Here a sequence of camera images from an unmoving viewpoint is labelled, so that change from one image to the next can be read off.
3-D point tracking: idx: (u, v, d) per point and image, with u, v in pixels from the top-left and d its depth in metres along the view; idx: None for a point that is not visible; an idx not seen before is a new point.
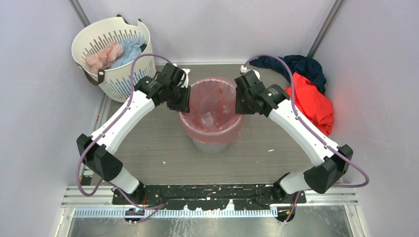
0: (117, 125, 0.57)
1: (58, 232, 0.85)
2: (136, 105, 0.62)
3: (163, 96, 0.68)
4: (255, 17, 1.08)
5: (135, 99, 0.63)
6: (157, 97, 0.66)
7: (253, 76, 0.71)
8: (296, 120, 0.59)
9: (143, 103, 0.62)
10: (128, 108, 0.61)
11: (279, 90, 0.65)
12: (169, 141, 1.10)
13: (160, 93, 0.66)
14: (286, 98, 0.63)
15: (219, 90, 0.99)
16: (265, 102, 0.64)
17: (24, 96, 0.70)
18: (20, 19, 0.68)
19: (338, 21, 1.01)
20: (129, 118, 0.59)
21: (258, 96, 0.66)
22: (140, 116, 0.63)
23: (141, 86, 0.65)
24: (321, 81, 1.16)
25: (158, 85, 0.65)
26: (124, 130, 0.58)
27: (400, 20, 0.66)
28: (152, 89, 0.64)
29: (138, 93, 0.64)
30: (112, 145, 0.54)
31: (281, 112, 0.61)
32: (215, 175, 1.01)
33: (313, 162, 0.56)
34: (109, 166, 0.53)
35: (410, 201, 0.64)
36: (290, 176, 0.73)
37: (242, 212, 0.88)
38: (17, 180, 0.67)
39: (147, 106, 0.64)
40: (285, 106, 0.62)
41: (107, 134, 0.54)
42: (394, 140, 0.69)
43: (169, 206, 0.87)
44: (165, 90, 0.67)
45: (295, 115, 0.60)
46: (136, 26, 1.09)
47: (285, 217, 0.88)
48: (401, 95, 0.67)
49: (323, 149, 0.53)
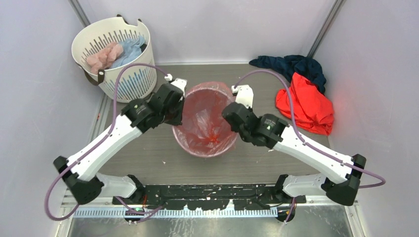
0: (94, 153, 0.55)
1: (58, 232, 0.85)
2: (117, 132, 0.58)
3: (151, 123, 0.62)
4: (255, 17, 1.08)
5: (118, 125, 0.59)
6: (143, 125, 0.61)
7: (244, 109, 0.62)
8: (304, 146, 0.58)
9: (126, 131, 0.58)
10: (109, 135, 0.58)
11: (275, 119, 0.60)
12: (169, 141, 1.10)
13: (148, 120, 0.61)
14: (285, 126, 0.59)
15: (216, 97, 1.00)
16: (266, 137, 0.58)
17: (25, 96, 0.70)
18: (20, 19, 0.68)
19: (338, 21, 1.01)
20: (109, 146, 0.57)
21: (256, 131, 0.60)
22: (123, 142, 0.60)
23: (129, 110, 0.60)
24: (321, 81, 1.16)
25: (145, 113, 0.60)
26: (103, 157, 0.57)
27: (400, 20, 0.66)
28: (140, 115, 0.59)
29: (123, 118, 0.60)
30: (85, 174, 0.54)
31: (286, 143, 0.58)
32: (216, 175, 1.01)
33: (333, 181, 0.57)
34: (83, 192, 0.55)
35: (410, 201, 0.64)
36: (295, 182, 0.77)
37: (242, 212, 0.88)
38: (17, 180, 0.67)
39: (133, 134, 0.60)
40: (288, 136, 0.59)
41: (83, 161, 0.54)
42: (394, 140, 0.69)
43: (169, 206, 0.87)
44: (153, 117, 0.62)
45: (302, 142, 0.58)
46: (136, 26, 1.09)
47: (285, 217, 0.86)
48: (401, 95, 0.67)
49: (341, 167, 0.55)
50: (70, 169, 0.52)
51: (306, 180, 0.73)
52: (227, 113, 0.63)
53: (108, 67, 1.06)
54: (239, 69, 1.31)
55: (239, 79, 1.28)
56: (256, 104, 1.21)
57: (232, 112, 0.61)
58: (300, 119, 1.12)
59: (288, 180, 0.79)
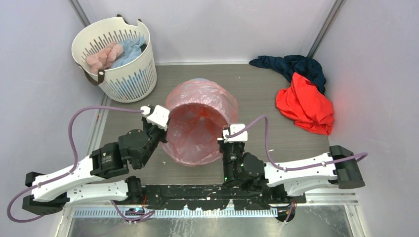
0: (52, 184, 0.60)
1: (58, 232, 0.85)
2: (77, 175, 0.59)
3: (115, 173, 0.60)
4: (255, 17, 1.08)
5: (82, 167, 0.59)
6: (104, 173, 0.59)
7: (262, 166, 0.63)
8: (288, 173, 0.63)
9: (83, 177, 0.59)
10: (71, 173, 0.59)
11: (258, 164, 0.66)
12: None
13: (109, 172, 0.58)
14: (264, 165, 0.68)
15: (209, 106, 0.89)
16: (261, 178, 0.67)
17: (25, 95, 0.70)
18: (20, 19, 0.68)
19: (338, 21, 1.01)
20: (65, 184, 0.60)
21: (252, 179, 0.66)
22: (83, 181, 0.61)
23: (97, 155, 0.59)
24: (321, 81, 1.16)
25: (106, 166, 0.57)
26: (62, 189, 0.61)
27: (400, 20, 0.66)
28: (102, 167, 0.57)
29: (89, 161, 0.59)
30: (40, 197, 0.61)
31: (273, 180, 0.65)
32: (216, 175, 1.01)
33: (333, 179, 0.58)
34: (41, 208, 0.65)
35: (411, 201, 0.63)
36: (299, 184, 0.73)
37: (242, 212, 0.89)
38: (18, 180, 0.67)
39: (91, 179, 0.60)
40: (270, 172, 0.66)
41: (42, 187, 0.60)
42: (394, 140, 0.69)
43: (169, 206, 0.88)
44: (116, 171, 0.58)
45: (283, 171, 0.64)
46: (136, 26, 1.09)
47: (285, 217, 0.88)
48: (401, 95, 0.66)
49: (326, 168, 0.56)
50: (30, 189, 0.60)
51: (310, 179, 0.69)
52: (256, 173, 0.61)
53: (108, 67, 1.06)
54: (239, 69, 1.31)
55: (239, 79, 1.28)
56: (256, 104, 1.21)
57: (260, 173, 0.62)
58: (300, 119, 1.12)
59: (290, 184, 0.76)
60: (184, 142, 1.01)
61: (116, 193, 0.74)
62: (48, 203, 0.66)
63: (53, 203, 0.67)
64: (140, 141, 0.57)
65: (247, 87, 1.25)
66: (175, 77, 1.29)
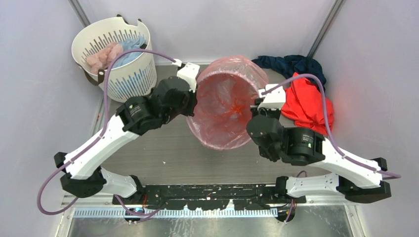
0: (86, 154, 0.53)
1: (58, 232, 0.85)
2: (110, 135, 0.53)
3: (148, 126, 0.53)
4: (255, 16, 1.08)
5: (112, 127, 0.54)
6: (137, 128, 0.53)
7: (277, 124, 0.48)
8: (343, 160, 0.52)
9: (118, 136, 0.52)
10: (102, 137, 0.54)
11: (310, 133, 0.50)
12: (168, 141, 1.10)
13: (143, 124, 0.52)
14: (322, 139, 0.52)
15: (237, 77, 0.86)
16: (307, 155, 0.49)
17: (24, 95, 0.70)
18: (20, 19, 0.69)
19: (338, 21, 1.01)
20: (101, 150, 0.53)
21: (293, 149, 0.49)
22: (120, 142, 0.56)
23: (124, 110, 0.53)
24: (321, 81, 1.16)
25: (140, 115, 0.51)
26: (97, 158, 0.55)
27: (400, 20, 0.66)
28: (134, 118, 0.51)
29: (118, 119, 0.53)
30: (78, 175, 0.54)
31: (329, 160, 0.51)
32: (216, 175, 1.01)
33: (359, 185, 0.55)
34: (80, 189, 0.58)
35: (411, 200, 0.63)
36: (301, 184, 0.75)
37: (242, 212, 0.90)
38: (17, 181, 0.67)
39: (126, 138, 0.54)
40: (327, 151, 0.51)
41: (75, 162, 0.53)
42: (394, 140, 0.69)
43: (168, 206, 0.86)
44: (150, 120, 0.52)
45: (341, 157, 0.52)
46: (136, 26, 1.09)
47: (285, 217, 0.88)
48: (401, 95, 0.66)
49: (375, 175, 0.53)
50: (64, 168, 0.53)
51: (316, 183, 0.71)
52: (259, 133, 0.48)
53: (108, 67, 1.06)
54: None
55: None
56: None
57: (266, 132, 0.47)
58: (300, 119, 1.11)
59: (293, 183, 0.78)
60: (213, 128, 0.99)
61: (129, 184, 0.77)
62: (89, 181, 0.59)
63: (92, 180, 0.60)
64: (184, 85, 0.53)
65: None
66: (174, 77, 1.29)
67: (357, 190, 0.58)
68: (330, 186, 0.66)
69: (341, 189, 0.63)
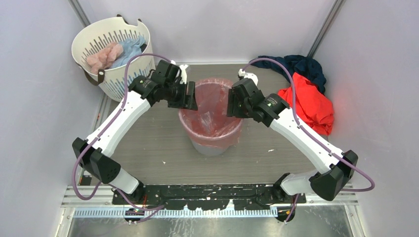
0: (111, 128, 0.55)
1: (58, 232, 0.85)
2: (130, 106, 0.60)
3: (159, 95, 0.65)
4: (255, 16, 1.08)
5: (129, 100, 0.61)
6: (151, 97, 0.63)
7: (251, 84, 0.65)
8: (297, 129, 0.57)
9: (138, 104, 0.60)
10: (123, 109, 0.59)
11: (278, 99, 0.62)
12: (168, 141, 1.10)
13: (155, 93, 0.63)
14: (286, 107, 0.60)
15: (221, 92, 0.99)
16: (265, 113, 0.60)
17: (24, 95, 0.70)
18: (20, 19, 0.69)
19: (338, 21, 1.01)
20: (125, 120, 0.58)
21: (258, 106, 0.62)
22: (136, 115, 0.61)
23: (135, 86, 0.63)
24: (321, 81, 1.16)
25: (152, 85, 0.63)
26: (120, 132, 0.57)
27: (400, 20, 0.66)
28: (147, 88, 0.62)
29: (132, 94, 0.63)
30: (107, 149, 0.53)
31: (282, 122, 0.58)
32: (215, 175, 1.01)
33: (316, 168, 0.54)
34: (105, 170, 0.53)
35: (411, 201, 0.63)
36: (292, 178, 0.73)
37: (242, 212, 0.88)
38: (17, 181, 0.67)
39: (144, 107, 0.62)
40: (286, 116, 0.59)
41: (103, 137, 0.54)
42: (394, 140, 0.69)
43: (169, 206, 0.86)
44: (159, 89, 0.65)
45: (296, 125, 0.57)
46: (136, 26, 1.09)
47: (285, 217, 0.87)
48: (401, 95, 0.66)
49: (329, 157, 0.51)
50: (92, 144, 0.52)
51: (300, 177, 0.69)
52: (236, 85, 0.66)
53: (108, 67, 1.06)
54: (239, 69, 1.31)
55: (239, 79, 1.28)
56: None
57: (240, 85, 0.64)
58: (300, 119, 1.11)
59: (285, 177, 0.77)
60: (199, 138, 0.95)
61: (132, 180, 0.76)
62: (114, 162, 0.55)
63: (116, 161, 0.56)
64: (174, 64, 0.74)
65: None
66: None
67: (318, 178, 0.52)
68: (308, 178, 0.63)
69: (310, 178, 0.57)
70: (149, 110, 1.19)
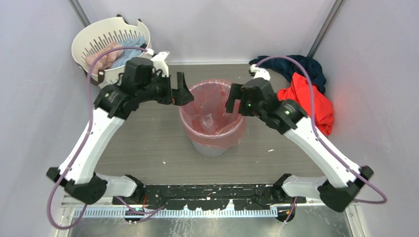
0: (81, 154, 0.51)
1: (58, 233, 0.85)
2: (98, 128, 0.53)
3: (130, 106, 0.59)
4: (255, 16, 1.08)
5: (97, 121, 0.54)
6: (121, 111, 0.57)
7: (267, 86, 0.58)
8: (315, 141, 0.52)
9: (106, 124, 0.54)
10: (91, 133, 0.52)
11: (296, 105, 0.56)
12: (168, 141, 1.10)
13: (125, 105, 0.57)
14: (304, 115, 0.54)
15: (222, 92, 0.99)
16: (281, 121, 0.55)
17: (25, 96, 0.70)
18: (20, 19, 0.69)
19: (338, 21, 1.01)
20: (96, 143, 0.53)
21: (273, 113, 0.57)
22: (108, 135, 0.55)
23: (101, 100, 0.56)
24: (321, 81, 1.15)
25: (120, 99, 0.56)
26: (94, 156, 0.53)
27: (400, 20, 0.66)
28: (114, 103, 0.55)
29: (100, 110, 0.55)
30: (82, 177, 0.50)
31: (299, 132, 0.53)
32: (215, 175, 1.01)
33: (330, 180, 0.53)
34: (86, 194, 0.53)
35: (411, 201, 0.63)
36: (295, 181, 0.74)
37: (242, 212, 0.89)
38: (17, 181, 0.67)
39: (114, 124, 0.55)
40: (303, 126, 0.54)
41: (73, 167, 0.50)
42: (394, 140, 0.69)
43: (168, 206, 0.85)
44: (130, 100, 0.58)
45: (314, 136, 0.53)
46: (136, 26, 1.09)
47: (285, 217, 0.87)
48: (401, 95, 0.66)
49: (347, 173, 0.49)
50: (63, 177, 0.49)
51: (306, 181, 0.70)
52: (251, 86, 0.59)
53: (108, 67, 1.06)
54: (239, 69, 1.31)
55: (239, 79, 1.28)
56: None
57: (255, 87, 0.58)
58: None
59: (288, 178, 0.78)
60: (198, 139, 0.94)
61: (128, 181, 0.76)
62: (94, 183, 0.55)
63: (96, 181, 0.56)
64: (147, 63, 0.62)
65: None
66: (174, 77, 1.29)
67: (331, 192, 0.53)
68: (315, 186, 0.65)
69: (319, 189, 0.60)
70: (149, 110, 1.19)
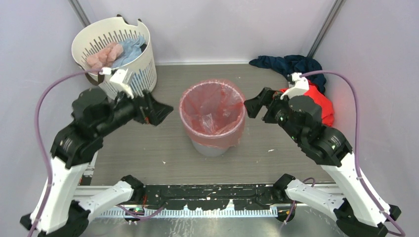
0: (47, 207, 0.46)
1: None
2: (58, 179, 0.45)
3: (91, 149, 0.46)
4: (255, 16, 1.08)
5: (56, 171, 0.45)
6: (80, 159, 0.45)
7: (318, 111, 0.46)
8: (356, 180, 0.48)
9: (65, 176, 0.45)
10: (52, 184, 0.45)
11: (342, 138, 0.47)
12: (167, 141, 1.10)
13: (83, 153, 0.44)
14: (348, 151, 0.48)
15: (222, 92, 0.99)
16: (324, 153, 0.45)
17: (25, 96, 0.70)
18: (20, 19, 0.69)
19: (338, 21, 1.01)
20: (61, 194, 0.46)
21: (315, 141, 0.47)
22: (73, 180, 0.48)
23: (57, 149, 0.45)
24: (321, 81, 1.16)
25: (74, 148, 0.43)
26: (63, 203, 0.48)
27: (400, 20, 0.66)
28: (69, 155, 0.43)
29: (58, 158, 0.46)
30: (52, 226, 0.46)
31: (343, 170, 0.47)
32: (215, 175, 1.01)
33: (356, 214, 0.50)
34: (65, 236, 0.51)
35: (411, 202, 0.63)
36: (304, 192, 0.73)
37: (242, 212, 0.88)
38: (17, 181, 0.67)
39: (77, 171, 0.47)
40: (347, 163, 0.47)
41: (43, 217, 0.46)
42: (394, 140, 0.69)
43: (168, 206, 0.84)
44: (89, 146, 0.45)
45: (355, 175, 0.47)
46: (136, 26, 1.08)
47: (285, 217, 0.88)
48: (401, 95, 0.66)
49: (379, 214, 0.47)
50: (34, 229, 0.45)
51: (317, 194, 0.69)
52: (298, 108, 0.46)
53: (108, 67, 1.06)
54: (239, 69, 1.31)
55: (239, 79, 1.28)
56: None
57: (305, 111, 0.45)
58: None
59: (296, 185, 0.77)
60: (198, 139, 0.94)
61: (122, 190, 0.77)
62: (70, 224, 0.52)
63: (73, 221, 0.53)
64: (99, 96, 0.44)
65: (246, 87, 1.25)
66: (174, 77, 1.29)
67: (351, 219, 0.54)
68: (329, 206, 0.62)
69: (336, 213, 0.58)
70: None
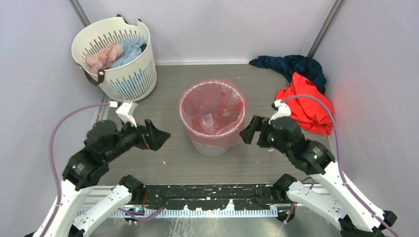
0: (53, 225, 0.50)
1: None
2: (67, 199, 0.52)
3: (99, 174, 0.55)
4: (255, 16, 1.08)
5: (65, 191, 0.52)
6: (89, 181, 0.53)
7: (297, 127, 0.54)
8: (343, 186, 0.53)
9: (75, 196, 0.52)
10: (60, 204, 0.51)
11: (323, 148, 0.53)
12: (168, 141, 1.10)
13: (92, 177, 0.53)
14: (332, 160, 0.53)
15: (222, 92, 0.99)
16: (309, 164, 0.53)
17: (24, 96, 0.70)
18: (20, 19, 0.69)
19: (338, 21, 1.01)
20: (66, 214, 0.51)
21: (300, 154, 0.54)
22: (77, 205, 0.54)
23: (69, 173, 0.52)
24: (321, 81, 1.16)
25: (85, 173, 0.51)
26: (65, 225, 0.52)
27: (400, 20, 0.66)
28: (80, 177, 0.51)
29: (67, 182, 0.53)
30: None
31: (327, 177, 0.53)
32: (215, 175, 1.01)
33: (354, 222, 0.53)
34: None
35: (411, 202, 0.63)
36: (305, 197, 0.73)
37: (242, 212, 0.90)
38: (17, 181, 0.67)
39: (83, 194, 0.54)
40: (331, 171, 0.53)
41: None
42: (394, 140, 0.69)
43: (168, 206, 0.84)
44: (98, 171, 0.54)
45: (341, 181, 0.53)
46: (136, 26, 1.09)
47: (285, 217, 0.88)
48: (401, 95, 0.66)
49: (372, 218, 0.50)
50: None
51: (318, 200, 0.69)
52: (279, 126, 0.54)
53: (108, 67, 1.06)
54: (239, 69, 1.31)
55: (239, 79, 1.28)
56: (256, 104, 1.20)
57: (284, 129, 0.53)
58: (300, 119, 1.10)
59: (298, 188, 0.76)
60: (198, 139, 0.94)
61: (118, 198, 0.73)
62: None
63: None
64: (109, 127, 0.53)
65: (246, 87, 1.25)
66: (174, 77, 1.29)
67: (353, 230, 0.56)
68: (334, 215, 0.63)
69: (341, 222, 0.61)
70: (149, 110, 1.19)
